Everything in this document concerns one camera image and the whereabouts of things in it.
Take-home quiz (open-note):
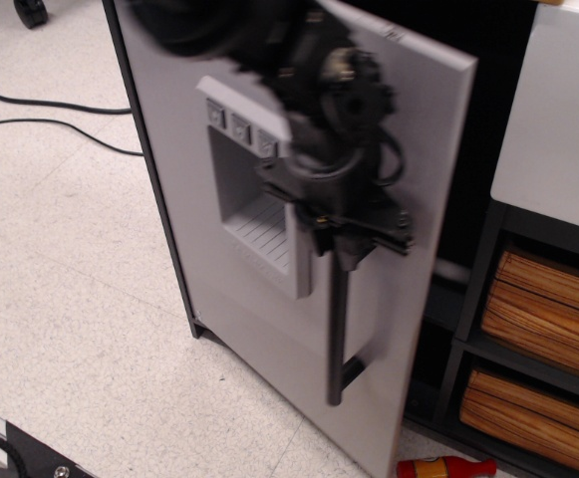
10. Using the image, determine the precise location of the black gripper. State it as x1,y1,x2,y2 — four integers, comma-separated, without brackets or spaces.
255,161,414,272

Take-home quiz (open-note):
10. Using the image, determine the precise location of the grey toy fridge door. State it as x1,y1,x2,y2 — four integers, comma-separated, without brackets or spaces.
104,1,476,477

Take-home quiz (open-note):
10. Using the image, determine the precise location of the black door handle bar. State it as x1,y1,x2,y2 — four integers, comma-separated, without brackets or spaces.
326,252,366,406

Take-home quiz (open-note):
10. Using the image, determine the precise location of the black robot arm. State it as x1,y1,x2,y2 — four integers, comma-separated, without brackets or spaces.
130,1,414,271

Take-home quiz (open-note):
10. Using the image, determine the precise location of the grey ice water dispenser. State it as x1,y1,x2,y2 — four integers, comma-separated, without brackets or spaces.
196,76,312,300

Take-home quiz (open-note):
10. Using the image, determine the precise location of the upper wooden striped basket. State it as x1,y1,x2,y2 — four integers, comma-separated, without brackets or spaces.
481,248,579,374

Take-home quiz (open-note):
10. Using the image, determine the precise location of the wooden striped basket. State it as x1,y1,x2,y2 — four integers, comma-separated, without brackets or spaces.
481,248,579,374
459,369,579,471

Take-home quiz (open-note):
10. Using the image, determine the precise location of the red toy ketchup bottle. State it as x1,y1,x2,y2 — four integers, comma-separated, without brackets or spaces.
396,456,497,478

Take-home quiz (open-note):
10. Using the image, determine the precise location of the dark grey toy kitchen cabinet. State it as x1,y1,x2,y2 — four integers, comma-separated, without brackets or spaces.
101,0,579,478

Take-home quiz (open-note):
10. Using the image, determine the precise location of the lower wooden striped basket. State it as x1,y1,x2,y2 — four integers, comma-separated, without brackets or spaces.
459,369,579,471

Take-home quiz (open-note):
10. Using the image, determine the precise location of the black caster wheel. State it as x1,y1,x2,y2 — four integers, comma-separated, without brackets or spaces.
13,0,49,29

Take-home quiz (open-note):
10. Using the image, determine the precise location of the black floor cable lower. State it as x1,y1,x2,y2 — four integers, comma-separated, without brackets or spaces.
0,118,143,156

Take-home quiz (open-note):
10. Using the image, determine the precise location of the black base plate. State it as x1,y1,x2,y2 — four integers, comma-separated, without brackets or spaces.
6,422,94,478

